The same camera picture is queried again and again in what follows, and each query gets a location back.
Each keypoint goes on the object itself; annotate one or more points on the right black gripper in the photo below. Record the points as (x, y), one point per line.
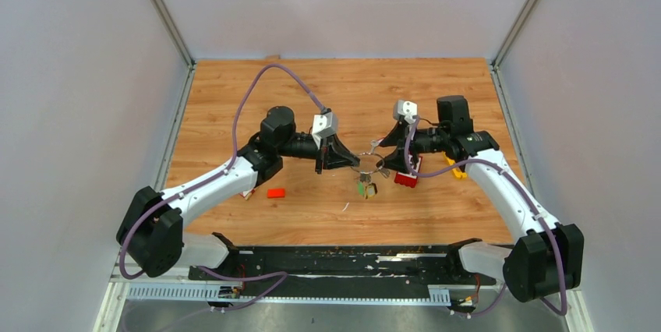
(397, 137)

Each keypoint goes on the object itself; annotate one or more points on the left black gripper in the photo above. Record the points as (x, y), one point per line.
(335, 157)

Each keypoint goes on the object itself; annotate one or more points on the metal keyring with keys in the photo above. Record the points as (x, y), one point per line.
(366, 175)

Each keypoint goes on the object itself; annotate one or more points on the key with green tag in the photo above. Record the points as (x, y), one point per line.
(361, 188)

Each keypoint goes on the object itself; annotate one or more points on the key with red tag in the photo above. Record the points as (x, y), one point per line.
(374, 144)

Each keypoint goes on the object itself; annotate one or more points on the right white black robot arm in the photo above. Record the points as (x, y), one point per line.
(546, 258)

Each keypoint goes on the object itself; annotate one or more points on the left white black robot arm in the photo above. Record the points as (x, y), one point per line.
(152, 232)

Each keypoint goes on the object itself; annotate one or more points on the red white grid block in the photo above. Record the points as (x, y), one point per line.
(408, 180)

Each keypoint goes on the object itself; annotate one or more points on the yellow plastic triangle piece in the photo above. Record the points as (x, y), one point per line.
(457, 172)

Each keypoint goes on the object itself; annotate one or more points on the red rectangular block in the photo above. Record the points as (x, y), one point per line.
(276, 193)

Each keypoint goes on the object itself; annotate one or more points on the pink picture card block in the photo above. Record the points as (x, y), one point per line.
(247, 194)

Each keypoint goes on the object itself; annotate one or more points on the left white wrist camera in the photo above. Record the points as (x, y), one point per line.
(324, 125)

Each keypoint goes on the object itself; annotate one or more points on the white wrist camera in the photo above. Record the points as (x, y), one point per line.
(324, 125)
(405, 111)

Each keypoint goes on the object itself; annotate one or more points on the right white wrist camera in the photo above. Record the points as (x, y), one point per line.
(405, 111)

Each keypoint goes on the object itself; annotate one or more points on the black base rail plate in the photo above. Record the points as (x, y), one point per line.
(382, 271)

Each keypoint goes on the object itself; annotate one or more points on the white slotted cable duct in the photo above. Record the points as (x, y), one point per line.
(220, 293)

